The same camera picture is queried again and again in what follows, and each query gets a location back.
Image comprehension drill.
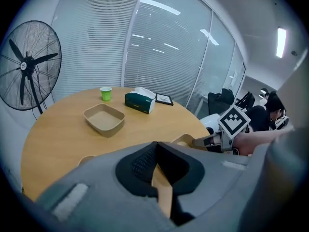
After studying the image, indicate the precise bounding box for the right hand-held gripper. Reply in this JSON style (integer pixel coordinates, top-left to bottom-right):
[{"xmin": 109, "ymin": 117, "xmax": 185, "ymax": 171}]
[{"xmin": 192, "ymin": 104, "xmax": 252, "ymax": 154}]

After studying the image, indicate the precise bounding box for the black mesh office chair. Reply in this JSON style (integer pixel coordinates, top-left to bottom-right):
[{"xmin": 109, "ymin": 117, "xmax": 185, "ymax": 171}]
[{"xmin": 207, "ymin": 87, "xmax": 235, "ymax": 117}]

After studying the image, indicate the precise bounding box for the white shell office chair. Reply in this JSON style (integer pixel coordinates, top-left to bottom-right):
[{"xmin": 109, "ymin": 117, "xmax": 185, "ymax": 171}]
[{"xmin": 199, "ymin": 113, "xmax": 222, "ymax": 135}]

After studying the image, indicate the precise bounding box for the black standing fan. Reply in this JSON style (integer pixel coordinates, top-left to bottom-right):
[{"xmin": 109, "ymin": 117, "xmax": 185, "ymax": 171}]
[{"xmin": 0, "ymin": 20, "xmax": 62, "ymax": 121}]

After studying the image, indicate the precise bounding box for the long ceiling light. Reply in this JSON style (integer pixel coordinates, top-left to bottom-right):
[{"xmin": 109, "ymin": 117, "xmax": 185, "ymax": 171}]
[{"xmin": 276, "ymin": 27, "xmax": 287, "ymax": 58}]

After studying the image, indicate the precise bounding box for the black picture frame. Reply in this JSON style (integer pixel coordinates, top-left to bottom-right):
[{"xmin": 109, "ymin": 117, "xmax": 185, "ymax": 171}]
[{"xmin": 154, "ymin": 92, "xmax": 174, "ymax": 106}]

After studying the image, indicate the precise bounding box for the dark green tissue box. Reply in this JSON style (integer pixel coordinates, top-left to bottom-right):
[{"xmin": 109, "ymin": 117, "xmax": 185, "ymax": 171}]
[{"xmin": 125, "ymin": 87, "xmax": 157, "ymax": 115}]

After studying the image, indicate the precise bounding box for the green paper cup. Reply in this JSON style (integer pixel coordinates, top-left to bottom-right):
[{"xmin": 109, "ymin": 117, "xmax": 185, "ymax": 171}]
[{"xmin": 99, "ymin": 86, "xmax": 113, "ymax": 102}]

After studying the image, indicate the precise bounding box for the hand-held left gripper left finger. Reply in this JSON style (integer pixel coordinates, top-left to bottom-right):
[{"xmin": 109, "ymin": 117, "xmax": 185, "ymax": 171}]
[{"xmin": 115, "ymin": 141, "xmax": 159, "ymax": 198}]

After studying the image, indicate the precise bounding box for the person's right forearm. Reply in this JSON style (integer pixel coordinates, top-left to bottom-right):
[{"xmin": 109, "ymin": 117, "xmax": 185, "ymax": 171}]
[{"xmin": 233, "ymin": 126, "xmax": 295, "ymax": 157}]

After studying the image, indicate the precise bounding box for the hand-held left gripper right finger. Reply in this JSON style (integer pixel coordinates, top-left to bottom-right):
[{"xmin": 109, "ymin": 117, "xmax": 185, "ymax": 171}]
[{"xmin": 156, "ymin": 141, "xmax": 205, "ymax": 196}]

